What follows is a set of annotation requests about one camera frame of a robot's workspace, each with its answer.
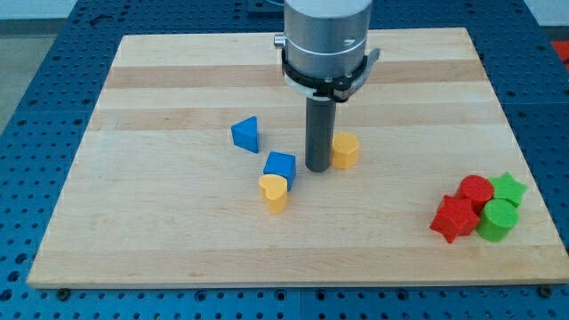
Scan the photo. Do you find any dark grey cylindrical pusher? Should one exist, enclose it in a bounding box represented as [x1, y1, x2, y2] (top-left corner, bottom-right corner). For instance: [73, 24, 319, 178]
[305, 99, 336, 172]

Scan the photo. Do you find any yellow hexagon block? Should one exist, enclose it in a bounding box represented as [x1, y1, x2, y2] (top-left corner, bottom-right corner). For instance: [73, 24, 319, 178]
[332, 132, 360, 170]

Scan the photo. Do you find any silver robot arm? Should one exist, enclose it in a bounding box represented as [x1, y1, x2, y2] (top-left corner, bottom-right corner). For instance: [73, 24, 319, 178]
[274, 0, 380, 172]

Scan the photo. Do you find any blue cube block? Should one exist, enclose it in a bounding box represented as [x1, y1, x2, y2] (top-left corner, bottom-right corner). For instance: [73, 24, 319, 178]
[263, 151, 296, 191]

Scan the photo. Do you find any blue triangle block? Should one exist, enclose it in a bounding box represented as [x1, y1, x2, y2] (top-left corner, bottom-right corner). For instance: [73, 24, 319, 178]
[231, 116, 259, 154]

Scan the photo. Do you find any yellow heart block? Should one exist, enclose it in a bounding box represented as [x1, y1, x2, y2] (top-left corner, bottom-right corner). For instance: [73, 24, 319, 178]
[258, 174, 288, 214]

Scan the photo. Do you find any wooden board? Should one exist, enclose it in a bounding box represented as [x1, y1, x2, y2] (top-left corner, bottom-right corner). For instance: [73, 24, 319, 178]
[28, 28, 568, 289]

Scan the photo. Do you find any red star block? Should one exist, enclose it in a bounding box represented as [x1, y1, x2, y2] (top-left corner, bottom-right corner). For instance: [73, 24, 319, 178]
[429, 195, 480, 244]

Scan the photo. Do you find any red cylinder block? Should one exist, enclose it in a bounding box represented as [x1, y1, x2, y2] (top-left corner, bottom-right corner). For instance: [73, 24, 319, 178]
[454, 175, 494, 214]

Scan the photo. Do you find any green star block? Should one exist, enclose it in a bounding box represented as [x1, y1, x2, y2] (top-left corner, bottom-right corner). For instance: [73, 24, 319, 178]
[488, 172, 528, 207]

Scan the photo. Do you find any green cylinder block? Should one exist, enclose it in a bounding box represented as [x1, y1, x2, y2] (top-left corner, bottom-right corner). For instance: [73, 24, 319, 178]
[476, 199, 519, 242]

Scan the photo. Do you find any blue perforated table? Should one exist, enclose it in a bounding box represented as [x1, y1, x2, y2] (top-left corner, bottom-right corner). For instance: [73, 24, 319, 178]
[1, 0, 568, 319]

